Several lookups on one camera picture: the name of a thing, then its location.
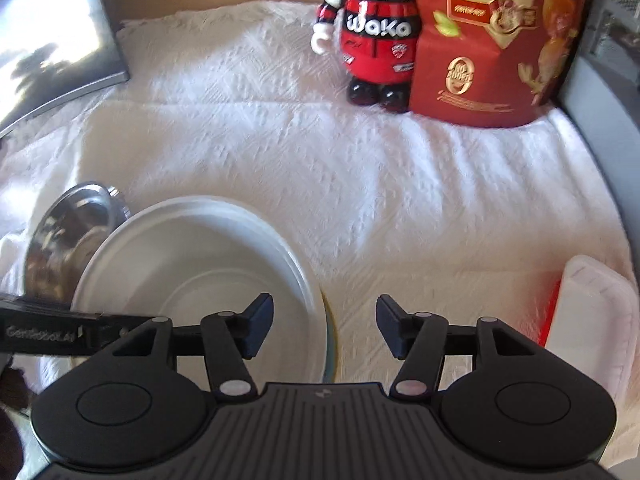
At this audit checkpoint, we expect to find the white ridged bowl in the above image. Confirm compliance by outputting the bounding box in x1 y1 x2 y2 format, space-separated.
70 196 332 387

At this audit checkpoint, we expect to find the panda figurine in red suit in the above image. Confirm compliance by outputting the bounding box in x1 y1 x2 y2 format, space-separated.
311 0 422 114

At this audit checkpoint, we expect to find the red snack bag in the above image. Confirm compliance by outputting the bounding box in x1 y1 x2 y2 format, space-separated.
407 0 599 129

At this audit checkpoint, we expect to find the white woven cloth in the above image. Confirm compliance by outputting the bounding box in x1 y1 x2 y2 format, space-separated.
0 0 640 413

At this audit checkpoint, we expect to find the white and red plastic tray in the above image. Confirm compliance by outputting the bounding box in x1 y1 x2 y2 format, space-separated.
539 255 640 388

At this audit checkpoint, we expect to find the stainless steel bowl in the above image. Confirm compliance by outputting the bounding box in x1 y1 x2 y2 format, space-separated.
22 181 132 307

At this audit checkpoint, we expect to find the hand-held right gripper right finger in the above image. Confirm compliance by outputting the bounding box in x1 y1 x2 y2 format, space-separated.
375 294 546 402

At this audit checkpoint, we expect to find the black monitor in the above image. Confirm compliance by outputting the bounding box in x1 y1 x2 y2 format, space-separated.
0 0 132 139

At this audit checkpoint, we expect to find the white computer case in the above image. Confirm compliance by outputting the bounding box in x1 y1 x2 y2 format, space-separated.
550 0 640 173

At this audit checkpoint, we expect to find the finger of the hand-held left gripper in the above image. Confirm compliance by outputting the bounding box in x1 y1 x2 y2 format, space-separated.
97 312 161 345

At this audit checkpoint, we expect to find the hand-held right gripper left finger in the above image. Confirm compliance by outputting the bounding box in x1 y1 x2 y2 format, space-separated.
112 292 275 402

